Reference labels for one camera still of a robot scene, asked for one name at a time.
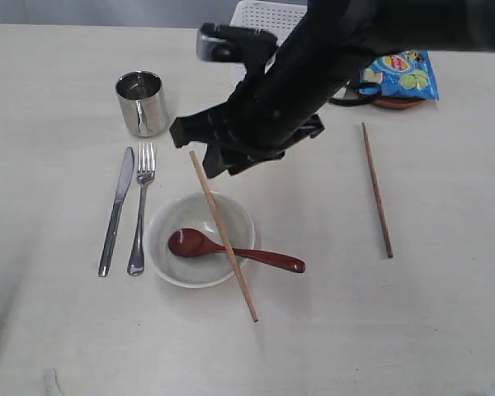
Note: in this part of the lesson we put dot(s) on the blue chips snack bag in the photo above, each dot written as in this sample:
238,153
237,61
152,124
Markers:
405,75

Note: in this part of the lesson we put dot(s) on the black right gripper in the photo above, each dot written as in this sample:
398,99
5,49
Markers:
272,107

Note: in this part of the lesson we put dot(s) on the stainless steel cup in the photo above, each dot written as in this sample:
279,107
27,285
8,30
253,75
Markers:
142,102

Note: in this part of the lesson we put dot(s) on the silver metal fork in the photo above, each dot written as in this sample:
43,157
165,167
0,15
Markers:
144,176

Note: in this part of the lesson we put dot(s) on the white perforated plastic basket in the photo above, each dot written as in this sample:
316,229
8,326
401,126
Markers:
277,17

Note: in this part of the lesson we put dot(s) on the silver metal table knife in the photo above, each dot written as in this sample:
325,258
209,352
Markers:
123,184

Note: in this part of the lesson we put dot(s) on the brown wooden chopstick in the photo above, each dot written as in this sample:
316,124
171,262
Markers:
377,195
224,235

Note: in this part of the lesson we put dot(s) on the brown round wooden plate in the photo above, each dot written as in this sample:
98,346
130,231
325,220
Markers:
397,103

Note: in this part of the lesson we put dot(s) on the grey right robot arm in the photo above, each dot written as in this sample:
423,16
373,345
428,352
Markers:
425,25

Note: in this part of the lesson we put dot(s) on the glossy ceramic bowl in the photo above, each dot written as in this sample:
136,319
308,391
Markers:
192,211

